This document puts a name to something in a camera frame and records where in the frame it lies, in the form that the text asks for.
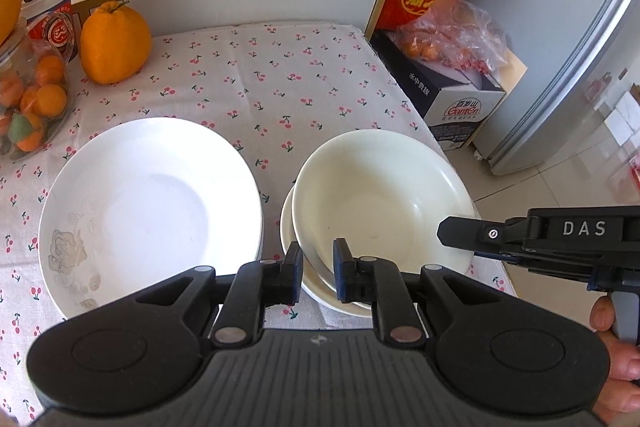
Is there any cream bowl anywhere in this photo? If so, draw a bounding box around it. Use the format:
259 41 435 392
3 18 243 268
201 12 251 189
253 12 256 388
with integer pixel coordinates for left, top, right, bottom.
291 129 477 305
280 186 341 308

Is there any cherry-print tablecloth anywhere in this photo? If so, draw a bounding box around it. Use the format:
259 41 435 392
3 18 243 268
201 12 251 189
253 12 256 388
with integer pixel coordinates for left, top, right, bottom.
0 23 518 427

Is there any dark cardboard box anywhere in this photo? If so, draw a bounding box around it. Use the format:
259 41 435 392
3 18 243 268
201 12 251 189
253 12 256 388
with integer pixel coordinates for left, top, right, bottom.
370 29 507 152

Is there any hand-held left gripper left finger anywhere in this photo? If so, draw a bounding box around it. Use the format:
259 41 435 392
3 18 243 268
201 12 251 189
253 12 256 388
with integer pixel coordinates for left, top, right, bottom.
132 241 304 348

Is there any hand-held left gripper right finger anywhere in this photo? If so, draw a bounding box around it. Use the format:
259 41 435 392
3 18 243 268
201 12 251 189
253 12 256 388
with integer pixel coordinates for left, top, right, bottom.
333 238 501 343

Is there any bag of small oranges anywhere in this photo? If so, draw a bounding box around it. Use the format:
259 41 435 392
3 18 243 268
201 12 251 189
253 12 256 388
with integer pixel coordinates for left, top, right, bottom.
0 14 76 162

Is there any white flower-print plate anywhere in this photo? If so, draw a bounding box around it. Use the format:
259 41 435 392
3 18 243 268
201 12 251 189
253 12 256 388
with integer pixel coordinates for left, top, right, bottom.
38 117 265 322

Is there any silver refrigerator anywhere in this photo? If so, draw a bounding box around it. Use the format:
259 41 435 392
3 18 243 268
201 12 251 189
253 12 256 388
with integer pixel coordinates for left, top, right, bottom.
470 0 640 178

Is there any person's right hand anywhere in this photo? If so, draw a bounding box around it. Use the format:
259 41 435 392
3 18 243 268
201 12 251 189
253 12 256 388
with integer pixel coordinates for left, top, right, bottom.
589 295 640 427

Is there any white paper note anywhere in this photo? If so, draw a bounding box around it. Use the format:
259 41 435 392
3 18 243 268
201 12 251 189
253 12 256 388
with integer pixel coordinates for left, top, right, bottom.
602 89 640 148

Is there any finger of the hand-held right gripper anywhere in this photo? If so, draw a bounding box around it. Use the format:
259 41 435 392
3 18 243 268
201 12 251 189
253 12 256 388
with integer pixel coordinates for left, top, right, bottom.
437 216 531 260

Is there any red tin can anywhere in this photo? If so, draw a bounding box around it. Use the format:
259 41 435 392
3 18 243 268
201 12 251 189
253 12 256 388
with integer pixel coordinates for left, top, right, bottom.
27 9 81 62

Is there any plastic bag of oranges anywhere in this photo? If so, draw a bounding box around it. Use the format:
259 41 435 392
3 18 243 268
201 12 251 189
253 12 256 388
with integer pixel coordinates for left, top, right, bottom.
392 0 511 75

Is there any white bowl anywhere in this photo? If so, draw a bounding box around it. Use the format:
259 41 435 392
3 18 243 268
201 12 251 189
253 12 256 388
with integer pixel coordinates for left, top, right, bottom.
300 272 376 319

